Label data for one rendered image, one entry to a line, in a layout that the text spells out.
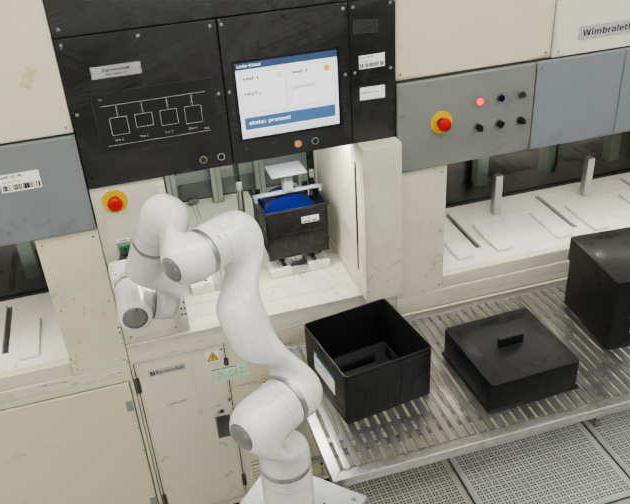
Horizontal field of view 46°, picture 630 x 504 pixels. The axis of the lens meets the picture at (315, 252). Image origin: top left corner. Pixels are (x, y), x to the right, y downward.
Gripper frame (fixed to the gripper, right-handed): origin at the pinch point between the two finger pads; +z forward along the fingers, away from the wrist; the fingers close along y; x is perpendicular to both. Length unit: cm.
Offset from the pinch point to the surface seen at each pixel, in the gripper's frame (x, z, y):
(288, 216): -10, 23, 52
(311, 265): -31, 23, 59
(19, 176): 27.3, 2.6, -21.8
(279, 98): 37, 3, 48
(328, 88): 38, 3, 62
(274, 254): -24, 23, 46
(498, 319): -34, -23, 105
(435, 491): -120, -10, 92
